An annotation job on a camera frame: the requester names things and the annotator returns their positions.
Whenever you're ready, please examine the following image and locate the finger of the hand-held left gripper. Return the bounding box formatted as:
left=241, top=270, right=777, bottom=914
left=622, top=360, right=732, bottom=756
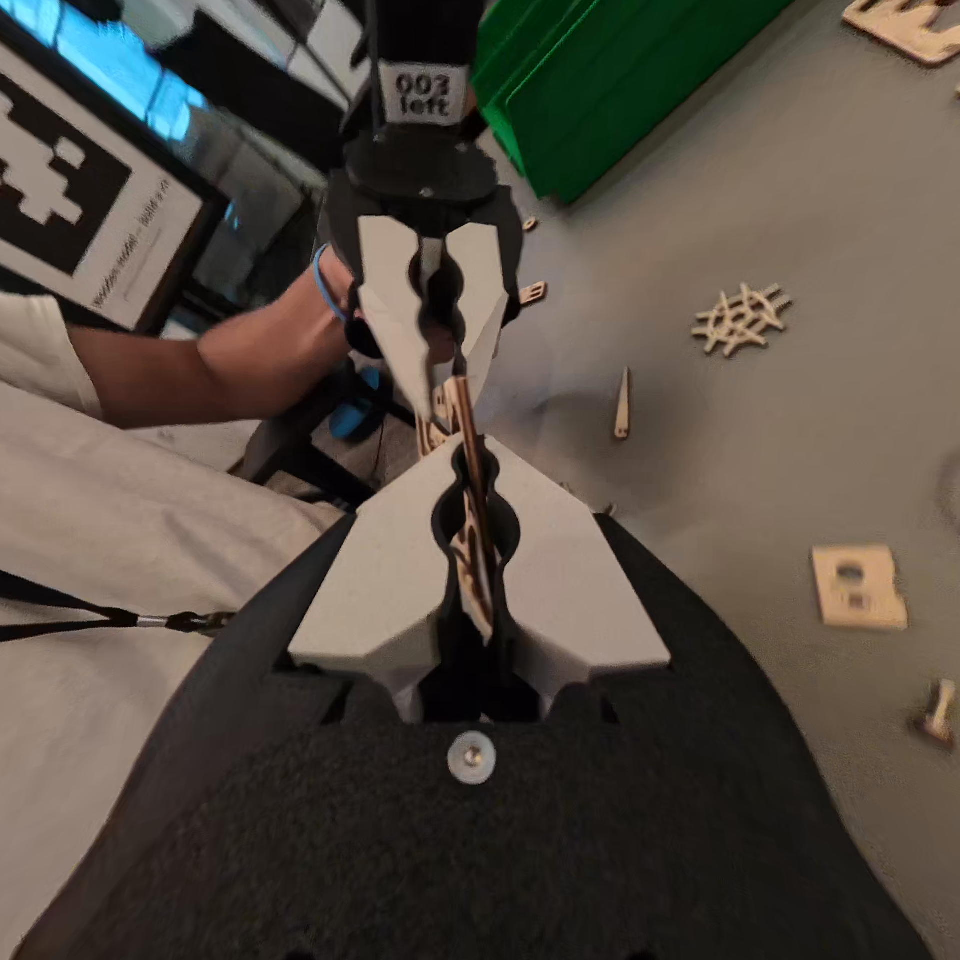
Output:
left=446, top=221, right=509, bottom=393
left=356, top=214, right=438, bottom=421

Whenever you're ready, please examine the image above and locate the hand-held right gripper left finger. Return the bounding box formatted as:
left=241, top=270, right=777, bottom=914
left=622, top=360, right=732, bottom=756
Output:
left=287, top=441, right=468, bottom=723

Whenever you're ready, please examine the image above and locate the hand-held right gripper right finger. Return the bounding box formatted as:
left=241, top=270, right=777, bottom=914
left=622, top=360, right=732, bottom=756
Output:
left=478, top=433, right=674, bottom=714

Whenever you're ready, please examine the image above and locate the wooden parts sheet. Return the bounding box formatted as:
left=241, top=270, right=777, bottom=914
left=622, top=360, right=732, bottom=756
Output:
left=414, top=373, right=502, bottom=648

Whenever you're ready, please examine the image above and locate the person's left forearm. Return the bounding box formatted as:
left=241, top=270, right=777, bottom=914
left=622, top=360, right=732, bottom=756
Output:
left=66, top=242, right=360, bottom=430

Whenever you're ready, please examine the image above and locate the grey desk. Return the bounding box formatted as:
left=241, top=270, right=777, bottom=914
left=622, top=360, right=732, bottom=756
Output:
left=450, top=0, right=960, bottom=960

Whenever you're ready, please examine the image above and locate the blue wristband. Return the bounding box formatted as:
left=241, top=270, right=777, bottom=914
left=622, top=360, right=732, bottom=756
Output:
left=312, top=241, right=351, bottom=325

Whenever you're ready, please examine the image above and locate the blue plastic part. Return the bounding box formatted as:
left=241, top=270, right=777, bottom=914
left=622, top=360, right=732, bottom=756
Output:
left=328, top=366, right=385, bottom=441

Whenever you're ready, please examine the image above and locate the black office chair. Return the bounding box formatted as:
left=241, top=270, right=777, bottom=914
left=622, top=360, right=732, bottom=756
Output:
left=238, top=352, right=425, bottom=515

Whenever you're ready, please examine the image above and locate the green plastic bin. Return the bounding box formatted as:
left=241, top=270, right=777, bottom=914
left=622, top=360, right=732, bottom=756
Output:
left=468, top=0, right=798, bottom=206

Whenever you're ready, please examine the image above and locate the wooden lattice piece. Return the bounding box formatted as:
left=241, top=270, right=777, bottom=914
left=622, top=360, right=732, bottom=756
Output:
left=689, top=282, right=795, bottom=358

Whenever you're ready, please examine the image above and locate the square wooden plate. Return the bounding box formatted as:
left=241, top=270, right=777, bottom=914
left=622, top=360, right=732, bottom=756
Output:
left=810, top=543, right=910, bottom=632

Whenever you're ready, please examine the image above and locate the framed marker sign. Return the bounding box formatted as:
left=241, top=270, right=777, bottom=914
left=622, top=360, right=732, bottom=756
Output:
left=0, top=6, right=231, bottom=336

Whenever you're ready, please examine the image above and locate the headed wooden pin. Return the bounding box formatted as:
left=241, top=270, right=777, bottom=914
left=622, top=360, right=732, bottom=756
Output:
left=909, top=678, right=959, bottom=745

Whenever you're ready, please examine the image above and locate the curvy cutout wooden sheet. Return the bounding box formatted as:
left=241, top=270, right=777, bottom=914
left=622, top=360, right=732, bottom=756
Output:
left=840, top=0, right=960, bottom=69

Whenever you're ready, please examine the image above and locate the black lanyard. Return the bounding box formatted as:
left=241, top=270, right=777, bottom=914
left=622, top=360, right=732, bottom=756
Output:
left=0, top=570, right=235, bottom=644

